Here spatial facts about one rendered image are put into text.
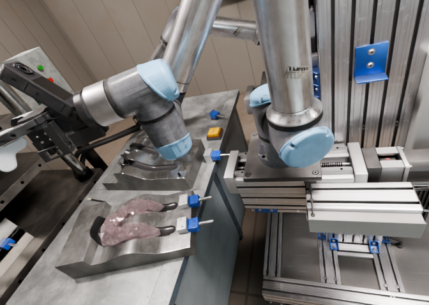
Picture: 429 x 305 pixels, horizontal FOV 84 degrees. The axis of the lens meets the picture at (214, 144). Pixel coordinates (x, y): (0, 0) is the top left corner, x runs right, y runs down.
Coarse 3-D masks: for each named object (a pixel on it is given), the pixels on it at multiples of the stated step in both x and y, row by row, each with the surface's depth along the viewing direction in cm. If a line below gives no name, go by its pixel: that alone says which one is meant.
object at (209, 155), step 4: (204, 152) 118; (208, 152) 117; (212, 152) 118; (216, 152) 117; (220, 152) 118; (204, 156) 117; (208, 156) 116; (212, 156) 116; (216, 156) 115; (220, 156) 117; (208, 160) 118; (212, 160) 118
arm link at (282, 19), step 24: (264, 0) 36; (288, 0) 35; (264, 24) 38; (288, 24) 37; (264, 48) 42; (288, 48) 39; (288, 72) 42; (312, 72) 45; (288, 96) 45; (312, 96) 47; (264, 120) 59; (288, 120) 48; (312, 120) 47; (288, 144) 49; (312, 144) 49
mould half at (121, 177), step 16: (144, 144) 127; (192, 144) 120; (144, 160) 120; (160, 160) 119; (176, 160) 114; (192, 160) 112; (112, 176) 126; (128, 176) 113; (144, 176) 113; (160, 176) 110; (176, 176) 106; (192, 176) 111
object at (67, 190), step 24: (96, 168) 150; (24, 192) 155; (48, 192) 147; (72, 192) 139; (0, 216) 143; (24, 216) 136; (48, 216) 129; (48, 240) 118; (24, 264) 108; (0, 288) 102
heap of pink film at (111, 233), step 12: (132, 204) 96; (144, 204) 97; (156, 204) 98; (108, 216) 99; (120, 216) 97; (108, 228) 94; (120, 228) 91; (132, 228) 88; (144, 228) 89; (156, 228) 90; (108, 240) 90; (120, 240) 87
